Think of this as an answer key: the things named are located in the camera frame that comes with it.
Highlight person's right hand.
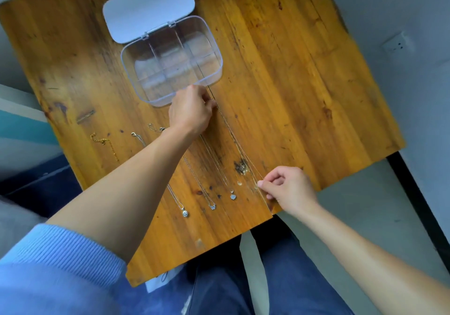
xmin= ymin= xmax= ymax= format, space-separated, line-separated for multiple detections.
xmin=257 ymin=166 xmax=320 ymax=217

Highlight white paper tag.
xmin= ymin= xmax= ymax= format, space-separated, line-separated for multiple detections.
xmin=145 ymin=268 xmax=185 ymax=293

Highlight person's left hand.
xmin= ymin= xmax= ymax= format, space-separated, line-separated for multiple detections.
xmin=168 ymin=85 xmax=218 ymax=138

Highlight person's left forearm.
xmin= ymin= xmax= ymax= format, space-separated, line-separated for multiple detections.
xmin=46 ymin=126 xmax=199 ymax=266

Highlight clear compartment box white lid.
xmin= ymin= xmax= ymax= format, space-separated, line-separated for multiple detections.
xmin=102 ymin=0 xmax=223 ymax=107

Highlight person's right forearm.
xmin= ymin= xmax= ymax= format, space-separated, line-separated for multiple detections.
xmin=290 ymin=199 xmax=450 ymax=315

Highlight silver necklace with heart pendant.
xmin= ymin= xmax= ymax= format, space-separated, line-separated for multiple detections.
xmin=200 ymin=134 xmax=237 ymax=201

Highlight thin gold chain necklace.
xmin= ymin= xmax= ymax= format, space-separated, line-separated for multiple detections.
xmin=210 ymin=97 xmax=264 ymax=185

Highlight short gold chain bracelet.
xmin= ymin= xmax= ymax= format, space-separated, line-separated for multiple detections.
xmin=90 ymin=133 xmax=120 ymax=161

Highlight light blue knit sleeve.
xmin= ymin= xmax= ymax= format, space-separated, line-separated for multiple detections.
xmin=0 ymin=223 xmax=127 ymax=315

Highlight blue jeans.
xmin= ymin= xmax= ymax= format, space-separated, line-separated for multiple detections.
xmin=116 ymin=216 xmax=356 ymax=315

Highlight black baseboard strip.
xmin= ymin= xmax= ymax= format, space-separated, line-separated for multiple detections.
xmin=387 ymin=151 xmax=450 ymax=255

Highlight white wall socket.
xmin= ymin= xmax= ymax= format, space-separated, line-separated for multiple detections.
xmin=382 ymin=31 xmax=414 ymax=54

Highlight silver necklace with round pendant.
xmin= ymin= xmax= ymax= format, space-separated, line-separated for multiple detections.
xmin=131 ymin=132 xmax=190 ymax=218

